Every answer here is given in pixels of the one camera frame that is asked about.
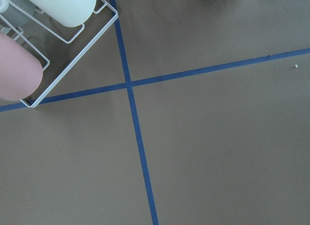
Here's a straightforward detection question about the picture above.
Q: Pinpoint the grey cup on rack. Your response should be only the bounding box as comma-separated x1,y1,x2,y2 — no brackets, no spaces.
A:
0,0,36,28

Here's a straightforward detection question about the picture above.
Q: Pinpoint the pink cup on rack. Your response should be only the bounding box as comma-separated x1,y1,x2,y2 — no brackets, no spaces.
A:
0,33,43,101

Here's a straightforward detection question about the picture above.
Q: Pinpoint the white cup on rack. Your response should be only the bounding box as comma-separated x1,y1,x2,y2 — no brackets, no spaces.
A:
29,0,96,28

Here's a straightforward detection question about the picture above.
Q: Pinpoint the white wire cup rack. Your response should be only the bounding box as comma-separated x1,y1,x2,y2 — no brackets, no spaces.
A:
0,0,119,108

